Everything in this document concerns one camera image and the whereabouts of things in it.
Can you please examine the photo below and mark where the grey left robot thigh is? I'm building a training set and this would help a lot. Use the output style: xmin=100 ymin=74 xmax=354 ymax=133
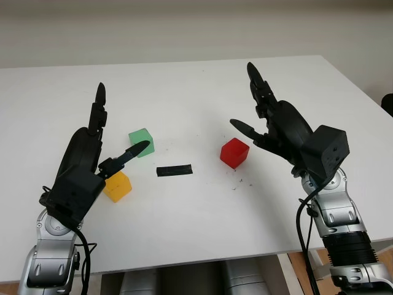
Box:
xmin=119 ymin=269 xmax=160 ymax=295

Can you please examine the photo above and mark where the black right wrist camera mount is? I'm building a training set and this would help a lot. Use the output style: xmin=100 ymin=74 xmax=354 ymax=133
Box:
xmin=302 ymin=125 xmax=351 ymax=181

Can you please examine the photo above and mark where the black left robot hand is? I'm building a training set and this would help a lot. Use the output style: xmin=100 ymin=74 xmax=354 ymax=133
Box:
xmin=54 ymin=82 xmax=152 ymax=187

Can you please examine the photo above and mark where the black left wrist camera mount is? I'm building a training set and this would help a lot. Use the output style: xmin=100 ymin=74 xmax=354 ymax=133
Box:
xmin=39 ymin=170 xmax=107 ymax=228

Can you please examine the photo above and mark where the red wooden block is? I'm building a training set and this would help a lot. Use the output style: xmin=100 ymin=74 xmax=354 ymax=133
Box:
xmin=220 ymin=138 xmax=250 ymax=169

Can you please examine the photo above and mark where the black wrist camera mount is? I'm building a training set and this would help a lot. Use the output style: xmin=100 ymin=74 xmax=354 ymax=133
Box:
xmin=302 ymin=125 xmax=351 ymax=181
xmin=39 ymin=170 xmax=107 ymax=228

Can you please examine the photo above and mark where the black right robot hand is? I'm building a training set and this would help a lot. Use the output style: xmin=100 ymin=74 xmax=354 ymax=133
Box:
xmin=229 ymin=61 xmax=314 ymax=169

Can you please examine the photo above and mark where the grey robot thigh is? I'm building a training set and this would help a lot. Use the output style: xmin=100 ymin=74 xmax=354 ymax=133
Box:
xmin=119 ymin=269 xmax=160 ymax=295
xmin=220 ymin=259 xmax=268 ymax=295

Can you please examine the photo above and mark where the green wooden block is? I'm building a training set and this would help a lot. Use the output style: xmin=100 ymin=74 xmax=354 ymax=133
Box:
xmin=128 ymin=128 xmax=155 ymax=159

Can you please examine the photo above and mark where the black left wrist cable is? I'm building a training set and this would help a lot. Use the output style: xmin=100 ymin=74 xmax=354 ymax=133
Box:
xmin=41 ymin=185 xmax=98 ymax=295

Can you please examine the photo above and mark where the grey right robot thigh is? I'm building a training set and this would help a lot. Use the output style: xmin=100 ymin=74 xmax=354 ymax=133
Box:
xmin=220 ymin=259 xmax=268 ymax=295

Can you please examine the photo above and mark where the yellow wooden block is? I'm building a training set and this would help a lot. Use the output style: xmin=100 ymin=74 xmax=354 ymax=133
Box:
xmin=103 ymin=171 xmax=133 ymax=203

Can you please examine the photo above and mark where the black rounded object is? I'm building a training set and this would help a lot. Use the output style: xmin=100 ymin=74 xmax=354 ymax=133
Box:
xmin=381 ymin=93 xmax=393 ymax=118

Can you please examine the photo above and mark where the black tape strip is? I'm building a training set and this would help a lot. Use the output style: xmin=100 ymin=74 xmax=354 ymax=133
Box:
xmin=155 ymin=164 xmax=193 ymax=178

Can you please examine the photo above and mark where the white table leg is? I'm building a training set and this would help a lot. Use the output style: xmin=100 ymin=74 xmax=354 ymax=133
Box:
xmin=276 ymin=250 xmax=327 ymax=295

